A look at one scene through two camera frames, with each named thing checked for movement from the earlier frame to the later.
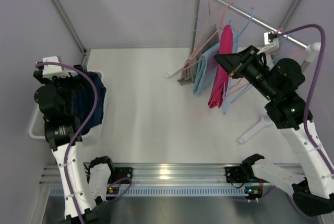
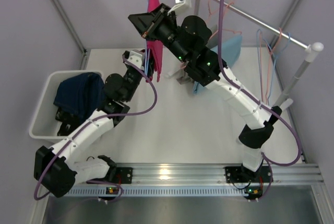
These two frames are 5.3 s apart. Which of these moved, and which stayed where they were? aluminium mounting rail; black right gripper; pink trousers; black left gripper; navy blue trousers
Moved: black left gripper; black right gripper; pink trousers
Stayed: navy blue trousers; aluminium mounting rail
